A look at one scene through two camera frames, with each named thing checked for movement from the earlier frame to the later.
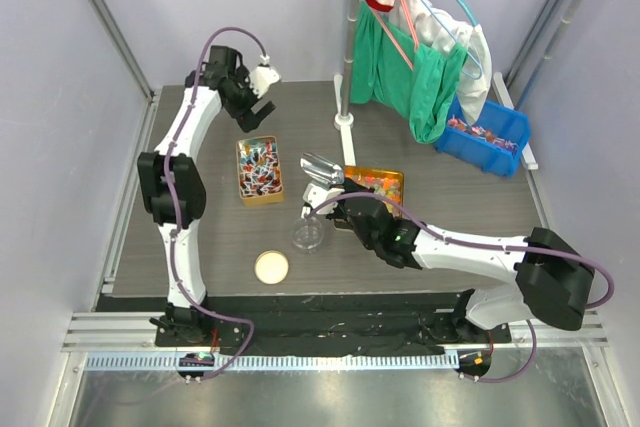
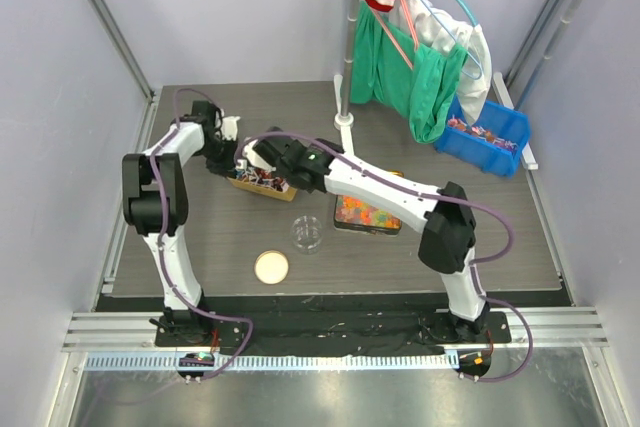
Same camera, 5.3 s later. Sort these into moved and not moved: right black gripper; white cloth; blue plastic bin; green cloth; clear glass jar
Moved: right black gripper
Not moved: green cloth; white cloth; blue plastic bin; clear glass jar
